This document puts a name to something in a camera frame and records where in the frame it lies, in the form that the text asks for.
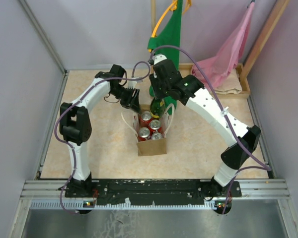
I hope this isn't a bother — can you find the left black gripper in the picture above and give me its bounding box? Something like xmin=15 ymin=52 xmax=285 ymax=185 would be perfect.
xmin=110 ymin=85 xmax=142 ymax=114

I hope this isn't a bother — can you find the red cola can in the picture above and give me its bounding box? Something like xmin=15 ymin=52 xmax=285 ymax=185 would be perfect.
xmin=138 ymin=127 xmax=151 ymax=141
xmin=139 ymin=111 xmax=152 ymax=128
xmin=149 ymin=119 xmax=162 ymax=133

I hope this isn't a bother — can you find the green glass bottle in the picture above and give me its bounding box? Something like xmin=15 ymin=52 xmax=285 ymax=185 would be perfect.
xmin=149 ymin=98 xmax=165 ymax=119

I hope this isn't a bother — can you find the purple soda can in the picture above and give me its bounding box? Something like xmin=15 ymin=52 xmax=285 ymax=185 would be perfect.
xmin=151 ymin=132 xmax=163 ymax=140

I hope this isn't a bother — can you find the watermelon print canvas bag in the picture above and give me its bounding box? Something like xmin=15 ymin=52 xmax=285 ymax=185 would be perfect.
xmin=121 ymin=104 xmax=175 ymax=156

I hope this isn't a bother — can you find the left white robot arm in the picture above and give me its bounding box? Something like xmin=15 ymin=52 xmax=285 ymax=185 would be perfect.
xmin=56 ymin=64 xmax=141 ymax=197

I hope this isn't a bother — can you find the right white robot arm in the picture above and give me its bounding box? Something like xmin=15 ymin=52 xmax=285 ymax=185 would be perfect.
xmin=149 ymin=54 xmax=261 ymax=196

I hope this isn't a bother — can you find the green t-shirt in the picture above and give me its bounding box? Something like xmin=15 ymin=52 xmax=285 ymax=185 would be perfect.
xmin=148 ymin=0 xmax=183 ymax=109

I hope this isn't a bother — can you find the pink shirt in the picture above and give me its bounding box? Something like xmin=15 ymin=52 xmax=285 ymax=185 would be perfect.
xmin=197 ymin=1 xmax=255 ymax=89

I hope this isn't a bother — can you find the beige cloth in tray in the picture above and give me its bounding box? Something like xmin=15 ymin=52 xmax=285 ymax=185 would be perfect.
xmin=215 ymin=69 xmax=242 ymax=95

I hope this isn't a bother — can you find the wooden tray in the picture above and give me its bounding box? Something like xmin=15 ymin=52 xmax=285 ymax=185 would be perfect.
xmin=150 ymin=62 xmax=251 ymax=100

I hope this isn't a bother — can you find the yellow clothes hanger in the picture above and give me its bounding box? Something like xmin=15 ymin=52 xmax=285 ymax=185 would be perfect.
xmin=147 ymin=0 xmax=192 ymax=52

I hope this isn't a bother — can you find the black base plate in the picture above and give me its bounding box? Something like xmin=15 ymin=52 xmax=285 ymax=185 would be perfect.
xmin=65 ymin=178 xmax=241 ymax=206

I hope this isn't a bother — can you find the wooden rack frame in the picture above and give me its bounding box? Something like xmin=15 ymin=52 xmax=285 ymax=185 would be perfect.
xmin=153 ymin=0 xmax=288 ymax=81

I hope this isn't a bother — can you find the aluminium rail frame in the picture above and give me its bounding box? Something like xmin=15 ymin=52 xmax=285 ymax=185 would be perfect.
xmin=8 ymin=0 xmax=298 ymax=238

